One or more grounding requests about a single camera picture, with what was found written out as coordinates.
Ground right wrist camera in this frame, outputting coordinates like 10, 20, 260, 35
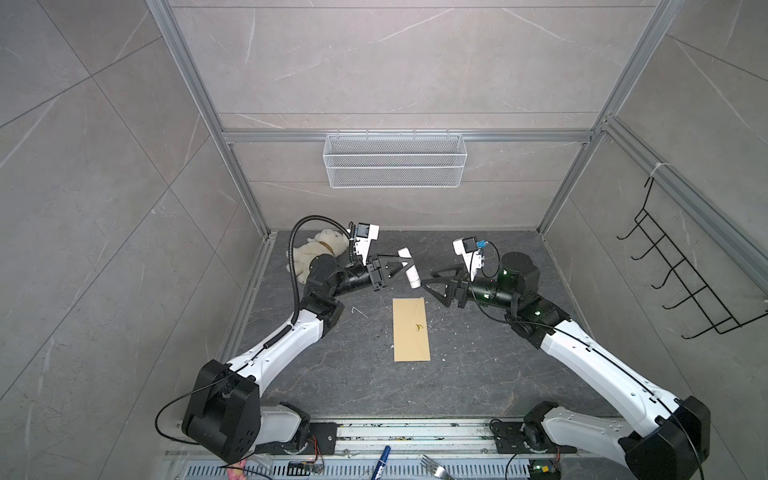
453, 237, 487, 281

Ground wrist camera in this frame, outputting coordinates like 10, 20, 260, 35
453, 237, 487, 281
348, 222, 380, 265

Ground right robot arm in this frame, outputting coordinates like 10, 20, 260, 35
408, 251, 711, 479

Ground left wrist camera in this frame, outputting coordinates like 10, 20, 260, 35
348, 222, 380, 265

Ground yellow envelope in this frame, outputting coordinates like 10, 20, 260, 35
392, 298, 431, 362

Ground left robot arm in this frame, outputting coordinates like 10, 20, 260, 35
177, 215, 421, 465

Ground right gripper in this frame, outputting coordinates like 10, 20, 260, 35
423, 262, 520, 313

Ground black wire hook rack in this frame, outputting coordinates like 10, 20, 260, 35
616, 177, 767, 340

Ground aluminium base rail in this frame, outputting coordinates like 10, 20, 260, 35
155, 417, 632, 479

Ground white wire mesh basket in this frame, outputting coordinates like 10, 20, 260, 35
323, 133, 468, 189

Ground silver fork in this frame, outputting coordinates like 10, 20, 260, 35
420, 455, 454, 480

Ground blue marker pen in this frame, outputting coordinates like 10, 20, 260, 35
371, 445, 391, 480

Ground white glue stick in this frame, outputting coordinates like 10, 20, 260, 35
398, 247, 421, 289

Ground white teddy bear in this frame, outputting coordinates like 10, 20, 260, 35
293, 229, 349, 284

